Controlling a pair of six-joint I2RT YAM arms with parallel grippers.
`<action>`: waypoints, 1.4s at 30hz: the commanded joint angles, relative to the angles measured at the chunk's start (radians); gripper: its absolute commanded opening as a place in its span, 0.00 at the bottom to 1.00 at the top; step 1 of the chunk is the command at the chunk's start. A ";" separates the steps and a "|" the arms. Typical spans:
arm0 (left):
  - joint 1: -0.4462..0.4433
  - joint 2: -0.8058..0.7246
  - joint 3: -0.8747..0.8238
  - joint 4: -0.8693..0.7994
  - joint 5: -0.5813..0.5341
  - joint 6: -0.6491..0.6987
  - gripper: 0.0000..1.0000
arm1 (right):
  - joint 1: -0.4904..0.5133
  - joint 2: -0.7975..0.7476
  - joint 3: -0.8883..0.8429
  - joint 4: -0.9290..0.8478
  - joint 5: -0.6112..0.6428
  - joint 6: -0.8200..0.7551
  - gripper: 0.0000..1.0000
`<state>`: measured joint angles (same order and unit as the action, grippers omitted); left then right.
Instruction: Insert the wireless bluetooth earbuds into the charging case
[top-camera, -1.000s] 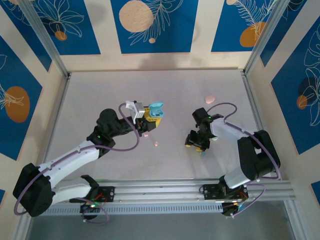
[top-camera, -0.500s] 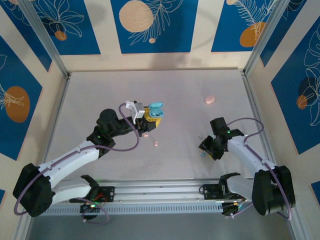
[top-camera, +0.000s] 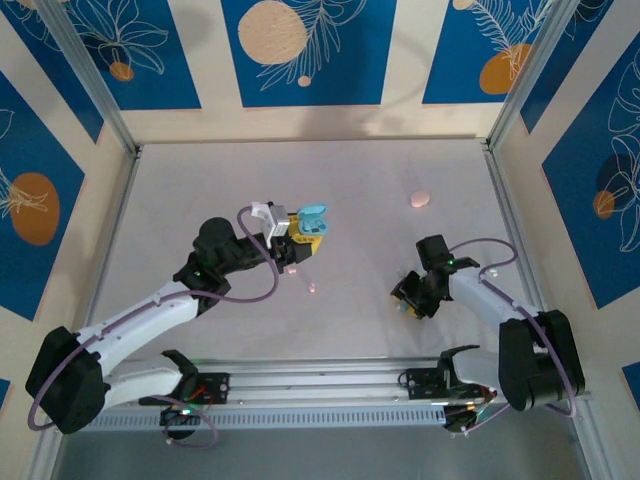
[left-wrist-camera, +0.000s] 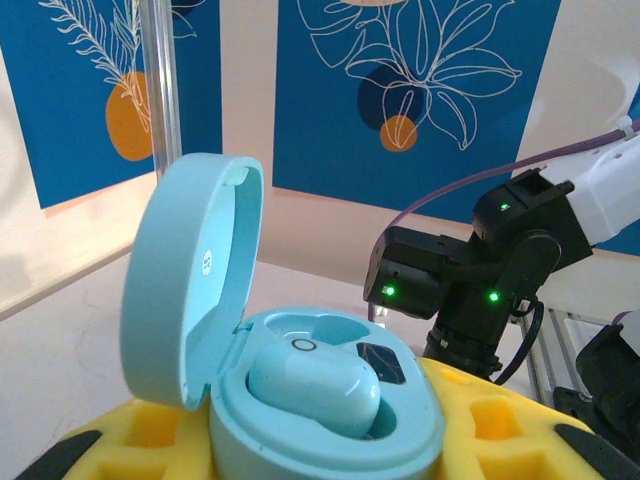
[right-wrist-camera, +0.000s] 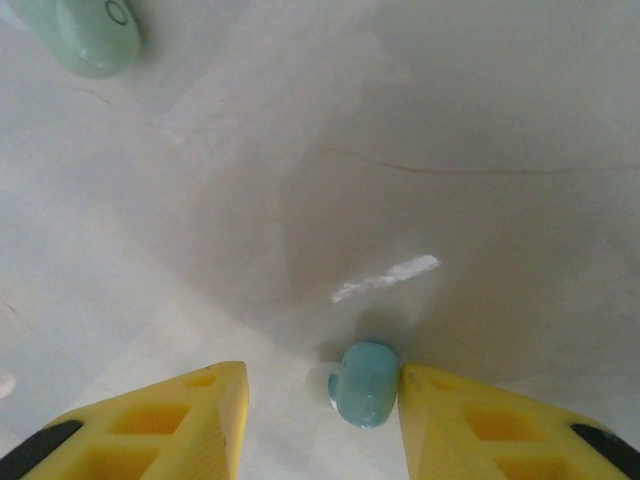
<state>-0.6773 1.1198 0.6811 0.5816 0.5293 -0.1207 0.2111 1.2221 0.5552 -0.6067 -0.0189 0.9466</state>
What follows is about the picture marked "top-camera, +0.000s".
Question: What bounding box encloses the blue earbud charging case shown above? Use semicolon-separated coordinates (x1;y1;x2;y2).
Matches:
296;202;331;236

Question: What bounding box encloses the aluminium side rail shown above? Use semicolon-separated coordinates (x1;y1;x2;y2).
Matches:
482;142;601;480
27;149;144;480

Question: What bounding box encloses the aluminium frame post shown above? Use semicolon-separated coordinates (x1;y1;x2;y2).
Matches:
37;0;141;156
487;0;569;151

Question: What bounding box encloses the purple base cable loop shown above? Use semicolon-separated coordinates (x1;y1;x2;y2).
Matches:
449;399;516;439
162;397;220;450

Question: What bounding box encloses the slotted grey cable duct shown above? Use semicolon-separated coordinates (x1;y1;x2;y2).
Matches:
89;405;447;432

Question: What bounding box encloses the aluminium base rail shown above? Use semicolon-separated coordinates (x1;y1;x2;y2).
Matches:
107;355;506;409

